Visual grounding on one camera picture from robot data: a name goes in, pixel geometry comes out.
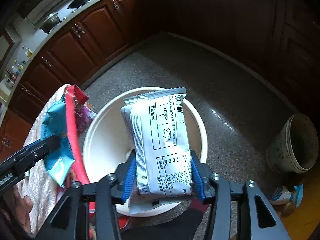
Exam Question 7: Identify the teal blue snack packet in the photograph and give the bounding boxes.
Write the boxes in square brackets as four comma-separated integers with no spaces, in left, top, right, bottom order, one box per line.
[41,99,75,187]

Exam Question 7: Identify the white printed snack packet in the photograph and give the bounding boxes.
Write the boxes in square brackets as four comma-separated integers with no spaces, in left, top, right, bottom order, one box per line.
[120,87,193,214]

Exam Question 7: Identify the white round trash bin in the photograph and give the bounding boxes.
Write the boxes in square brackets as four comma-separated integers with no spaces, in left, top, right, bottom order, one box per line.
[83,87,208,217]

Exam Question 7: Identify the dark wood kitchen cabinets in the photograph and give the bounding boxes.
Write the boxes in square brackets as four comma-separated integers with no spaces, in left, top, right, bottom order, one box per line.
[1,0,319,158]

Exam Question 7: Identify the person's left hand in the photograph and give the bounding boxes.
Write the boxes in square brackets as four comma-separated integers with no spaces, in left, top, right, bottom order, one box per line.
[7,185,33,233]

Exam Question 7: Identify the pink quilted table cloth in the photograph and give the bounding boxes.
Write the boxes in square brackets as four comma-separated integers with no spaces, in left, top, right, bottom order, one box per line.
[18,84,75,235]

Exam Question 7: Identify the red ribbon trim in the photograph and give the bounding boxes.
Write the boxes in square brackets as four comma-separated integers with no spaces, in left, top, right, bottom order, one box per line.
[63,84,97,221]

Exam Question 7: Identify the white blue spray bottle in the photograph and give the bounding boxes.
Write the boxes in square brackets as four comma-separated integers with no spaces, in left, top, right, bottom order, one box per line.
[267,184,304,208]

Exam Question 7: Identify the old dirty paint bucket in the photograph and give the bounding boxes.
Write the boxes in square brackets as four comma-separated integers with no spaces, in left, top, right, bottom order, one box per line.
[266,113,319,174]

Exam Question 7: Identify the metal pot on stove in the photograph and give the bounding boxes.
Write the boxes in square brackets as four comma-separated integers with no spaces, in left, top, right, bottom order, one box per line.
[40,12,61,34]

